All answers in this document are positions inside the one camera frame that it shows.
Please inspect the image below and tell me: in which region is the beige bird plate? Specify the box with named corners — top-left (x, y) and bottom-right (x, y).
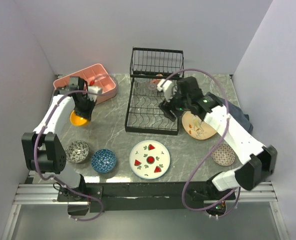
top-left (181, 111), bottom-right (217, 140)

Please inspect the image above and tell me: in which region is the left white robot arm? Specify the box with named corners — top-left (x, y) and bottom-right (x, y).
top-left (22, 76), bottom-right (103, 201)

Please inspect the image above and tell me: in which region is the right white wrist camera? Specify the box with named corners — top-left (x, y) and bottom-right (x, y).
top-left (157, 79), bottom-right (177, 102)

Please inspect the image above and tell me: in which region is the blue cloth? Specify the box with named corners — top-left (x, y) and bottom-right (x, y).
top-left (228, 102), bottom-right (253, 134)

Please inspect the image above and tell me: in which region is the pink coffee mug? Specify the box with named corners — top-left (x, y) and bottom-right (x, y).
top-left (150, 73), bottom-right (163, 86)

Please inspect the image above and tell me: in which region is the black wire dish rack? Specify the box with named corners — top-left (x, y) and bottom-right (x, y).
top-left (125, 47), bottom-right (184, 136)

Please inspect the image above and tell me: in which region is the blue triangle pattern bowl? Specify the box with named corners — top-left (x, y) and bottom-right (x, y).
top-left (91, 149), bottom-right (117, 174)

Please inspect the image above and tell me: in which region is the pink compartment tray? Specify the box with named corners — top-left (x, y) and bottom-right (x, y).
top-left (53, 63), bottom-right (118, 104)

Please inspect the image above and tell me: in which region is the grey patterned bowl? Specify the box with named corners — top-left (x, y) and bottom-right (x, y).
top-left (65, 140), bottom-right (90, 164)

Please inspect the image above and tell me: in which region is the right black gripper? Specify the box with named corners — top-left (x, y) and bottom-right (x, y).
top-left (159, 85), bottom-right (191, 123)

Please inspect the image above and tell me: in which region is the aluminium frame rail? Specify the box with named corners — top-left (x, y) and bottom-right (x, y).
top-left (13, 182), bottom-right (277, 205)

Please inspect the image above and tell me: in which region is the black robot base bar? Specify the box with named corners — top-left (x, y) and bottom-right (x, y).
top-left (57, 181), bottom-right (235, 216)

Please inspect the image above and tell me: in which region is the orange bowl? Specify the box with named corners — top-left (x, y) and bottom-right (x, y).
top-left (70, 111), bottom-right (90, 127)

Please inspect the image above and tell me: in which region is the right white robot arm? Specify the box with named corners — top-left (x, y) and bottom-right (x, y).
top-left (157, 77), bottom-right (277, 199)

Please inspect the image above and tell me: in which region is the red patterned small bowl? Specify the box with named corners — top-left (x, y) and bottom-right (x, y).
top-left (211, 144), bottom-right (235, 167)

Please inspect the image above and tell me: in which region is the clear plastic cup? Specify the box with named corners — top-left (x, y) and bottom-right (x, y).
top-left (134, 77), bottom-right (157, 91)

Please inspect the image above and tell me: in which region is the white watermelon plate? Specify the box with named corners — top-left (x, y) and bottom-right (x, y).
top-left (129, 140), bottom-right (171, 180)

